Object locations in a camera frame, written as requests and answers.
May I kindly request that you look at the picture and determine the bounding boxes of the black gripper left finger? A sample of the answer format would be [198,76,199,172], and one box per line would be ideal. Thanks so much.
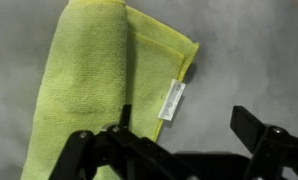
[48,104,201,180]

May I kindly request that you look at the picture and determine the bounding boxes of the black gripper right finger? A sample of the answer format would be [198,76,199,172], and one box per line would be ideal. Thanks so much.
[229,105,298,180]

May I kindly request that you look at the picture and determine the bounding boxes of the yellow-green microfiber cloth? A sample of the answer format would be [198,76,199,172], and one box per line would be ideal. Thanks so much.
[20,0,201,180]

